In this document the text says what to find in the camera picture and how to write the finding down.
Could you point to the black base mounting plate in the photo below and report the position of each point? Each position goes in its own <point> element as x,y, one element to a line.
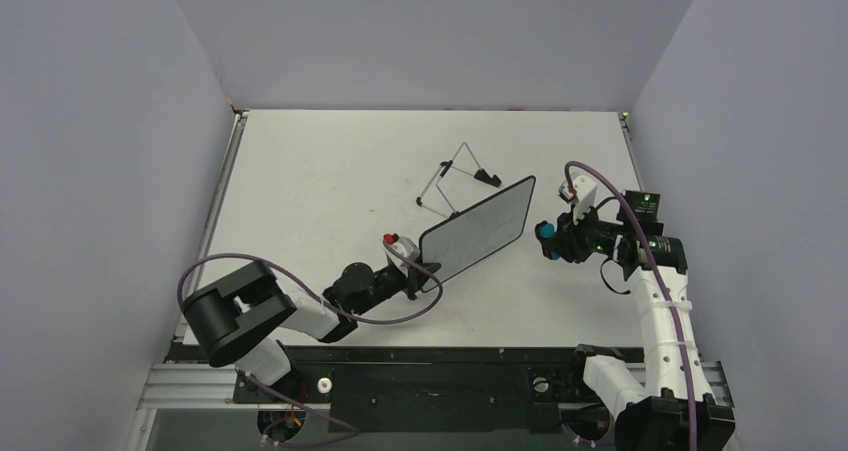
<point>453,416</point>

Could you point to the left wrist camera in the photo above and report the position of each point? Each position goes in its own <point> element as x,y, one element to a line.
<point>400,249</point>

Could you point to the aluminium frame rail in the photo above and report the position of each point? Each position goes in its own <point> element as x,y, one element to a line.
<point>198,386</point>

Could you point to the wire whiteboard stand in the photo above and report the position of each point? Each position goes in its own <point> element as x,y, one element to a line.
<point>456,183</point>

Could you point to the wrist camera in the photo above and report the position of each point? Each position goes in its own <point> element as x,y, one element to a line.
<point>400,249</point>
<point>579,193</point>

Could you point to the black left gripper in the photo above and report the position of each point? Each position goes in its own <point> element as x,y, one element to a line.
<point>414,281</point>

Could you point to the small black-framed whiteboard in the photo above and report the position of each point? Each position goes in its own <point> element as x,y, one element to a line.
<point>470,236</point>

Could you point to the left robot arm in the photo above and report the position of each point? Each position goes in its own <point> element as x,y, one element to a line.
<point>233,317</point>

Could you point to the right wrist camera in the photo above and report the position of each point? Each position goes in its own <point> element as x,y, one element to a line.
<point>579,193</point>

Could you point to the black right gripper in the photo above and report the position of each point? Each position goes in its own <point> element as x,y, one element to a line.
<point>567,239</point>

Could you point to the blue whiteboard eraser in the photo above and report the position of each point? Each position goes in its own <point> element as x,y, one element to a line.
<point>546,234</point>

